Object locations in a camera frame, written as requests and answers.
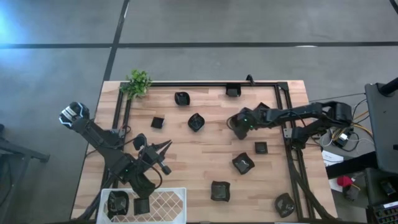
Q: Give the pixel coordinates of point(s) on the black pole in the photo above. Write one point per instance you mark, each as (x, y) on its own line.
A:
(390, 87)

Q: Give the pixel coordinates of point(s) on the small black white adapter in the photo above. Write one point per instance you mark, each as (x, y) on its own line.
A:
(342, 139)

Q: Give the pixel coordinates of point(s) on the black device with coloured keys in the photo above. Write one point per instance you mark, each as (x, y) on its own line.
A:
(385, 214)

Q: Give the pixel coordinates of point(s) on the small grey object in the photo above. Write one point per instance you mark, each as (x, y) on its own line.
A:
(351, 193)

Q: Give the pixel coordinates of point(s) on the small square black plate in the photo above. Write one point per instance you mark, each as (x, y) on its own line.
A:
(261, 148)
(141, 206)
(157, 122)
(262, 105)

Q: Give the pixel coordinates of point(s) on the rounded square black plate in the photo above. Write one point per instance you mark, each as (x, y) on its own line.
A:
(182, 98)
(117, 204)

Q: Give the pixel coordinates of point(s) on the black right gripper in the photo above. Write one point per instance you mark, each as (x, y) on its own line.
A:
(242, 127)

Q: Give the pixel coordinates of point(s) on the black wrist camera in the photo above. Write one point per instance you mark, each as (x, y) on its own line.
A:
(246, 113)
(140, 142)

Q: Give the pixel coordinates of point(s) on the green plant in white pot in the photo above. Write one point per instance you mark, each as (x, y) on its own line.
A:
(136, 84)

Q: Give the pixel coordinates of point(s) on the dark grey equipment cabinet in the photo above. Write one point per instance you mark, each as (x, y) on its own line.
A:
(384, 130)

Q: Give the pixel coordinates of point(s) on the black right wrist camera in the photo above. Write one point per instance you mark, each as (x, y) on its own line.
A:
(246, 113)

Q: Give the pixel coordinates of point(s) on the black stand leg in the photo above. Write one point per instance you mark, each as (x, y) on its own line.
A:
(18, 152)

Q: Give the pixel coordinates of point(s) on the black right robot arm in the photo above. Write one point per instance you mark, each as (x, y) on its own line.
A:
(304, 113)

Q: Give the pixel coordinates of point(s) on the black floor stand foot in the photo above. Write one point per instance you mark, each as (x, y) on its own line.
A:
(351, 165)

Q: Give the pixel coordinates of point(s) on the small red object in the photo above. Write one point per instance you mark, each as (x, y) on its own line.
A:
(344, 181)

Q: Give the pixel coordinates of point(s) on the black box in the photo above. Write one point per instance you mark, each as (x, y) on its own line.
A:
(373, 183)

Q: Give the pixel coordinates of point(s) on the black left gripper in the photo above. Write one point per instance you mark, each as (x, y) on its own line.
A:
(150, 154)

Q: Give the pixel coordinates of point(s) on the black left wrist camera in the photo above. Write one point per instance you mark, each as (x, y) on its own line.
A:
(140, 142)

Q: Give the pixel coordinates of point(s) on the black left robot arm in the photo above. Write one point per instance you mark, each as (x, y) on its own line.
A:
(99, 137)

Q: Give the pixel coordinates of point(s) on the white paper sheet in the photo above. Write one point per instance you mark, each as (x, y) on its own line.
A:
(331, 157)

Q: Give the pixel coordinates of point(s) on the wavy square black plate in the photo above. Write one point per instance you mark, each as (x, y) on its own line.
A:
(220, 191)
(243, 163)

